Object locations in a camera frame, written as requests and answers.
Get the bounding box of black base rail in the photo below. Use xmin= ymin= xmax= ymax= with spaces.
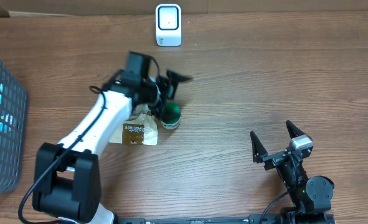
xmin=116 ymin=214 xmax=284 ymax=224

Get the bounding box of beige brown snack bag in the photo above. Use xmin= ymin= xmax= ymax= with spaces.
xmin=109 ymin=105 xmax=158 ymax=146

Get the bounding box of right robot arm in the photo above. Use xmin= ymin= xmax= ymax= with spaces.
xmin=248 ymin=120 xmax=335 ymax=224

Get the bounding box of cardboard backboard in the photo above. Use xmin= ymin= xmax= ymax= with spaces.
xmin=0 ymin=0 xmax=368 ymax=17

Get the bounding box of grey plastic mesh basket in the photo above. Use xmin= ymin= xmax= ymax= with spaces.
xmin=0 ymin=59 xmax=29 ymax=194

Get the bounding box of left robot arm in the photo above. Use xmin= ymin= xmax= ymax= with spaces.
xmin=18 ymin=52 xmax=192 ymax=223

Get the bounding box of green lid jar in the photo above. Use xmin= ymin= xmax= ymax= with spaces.
xmin=160 ymin=101 xmax=181 ymax=129

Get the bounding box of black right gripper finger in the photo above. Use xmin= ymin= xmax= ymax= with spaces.
xmin=285 ymin=120 xmax=305 ymax=139
xmin=250 ymin=131 xmax=268 ymax=163

